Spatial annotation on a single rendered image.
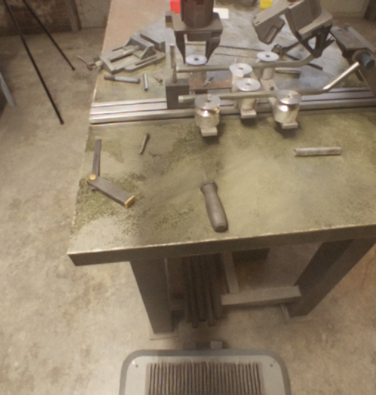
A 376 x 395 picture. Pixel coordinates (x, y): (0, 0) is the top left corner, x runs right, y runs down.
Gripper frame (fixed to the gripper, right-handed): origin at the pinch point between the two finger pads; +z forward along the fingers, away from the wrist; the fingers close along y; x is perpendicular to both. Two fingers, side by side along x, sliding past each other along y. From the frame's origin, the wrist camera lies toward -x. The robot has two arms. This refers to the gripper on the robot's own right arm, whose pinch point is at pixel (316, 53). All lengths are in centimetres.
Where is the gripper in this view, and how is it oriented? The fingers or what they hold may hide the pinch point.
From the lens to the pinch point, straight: 80.0
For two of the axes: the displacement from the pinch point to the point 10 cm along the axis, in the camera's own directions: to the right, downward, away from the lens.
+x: 8.6, -3.9, -3.3
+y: 1.1, 7.7, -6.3
